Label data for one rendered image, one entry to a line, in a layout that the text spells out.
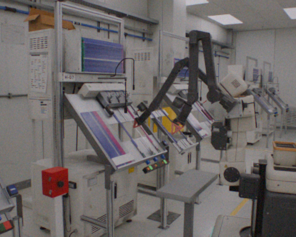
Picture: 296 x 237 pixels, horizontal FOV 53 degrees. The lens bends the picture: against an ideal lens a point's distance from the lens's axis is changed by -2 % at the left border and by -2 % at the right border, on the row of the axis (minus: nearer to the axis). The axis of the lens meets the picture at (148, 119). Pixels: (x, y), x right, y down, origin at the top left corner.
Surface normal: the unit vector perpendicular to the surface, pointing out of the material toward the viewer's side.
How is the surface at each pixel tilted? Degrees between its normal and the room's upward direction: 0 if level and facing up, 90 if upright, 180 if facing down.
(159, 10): 90
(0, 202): 47
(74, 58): 90
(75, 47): 90
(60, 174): 90
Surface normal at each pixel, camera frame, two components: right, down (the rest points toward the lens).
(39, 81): -0.55, 0.15
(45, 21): 0.85, -0.10
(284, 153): -0.33, 0.15
